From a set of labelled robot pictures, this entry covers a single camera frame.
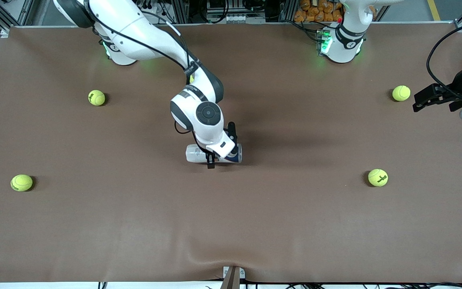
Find orange packets pile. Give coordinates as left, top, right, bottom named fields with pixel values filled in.
left=294, top=0, right=344, bottom=22

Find metal table edge bracket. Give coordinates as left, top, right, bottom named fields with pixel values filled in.
left=221, top=266, right=246, bottom=289

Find brown table mat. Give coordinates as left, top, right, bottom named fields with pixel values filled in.
left=0, top=22, right=462, bottom=283

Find white strip with black plugs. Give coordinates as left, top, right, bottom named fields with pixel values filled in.
left=139, top=0, right=163, bottom=16

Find white power strip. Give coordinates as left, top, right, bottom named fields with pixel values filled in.
left=207, top=13, right=266, bottom=24

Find clear tennis ball can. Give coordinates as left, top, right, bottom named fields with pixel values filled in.
left=186, top=144, right=243, bottom=164

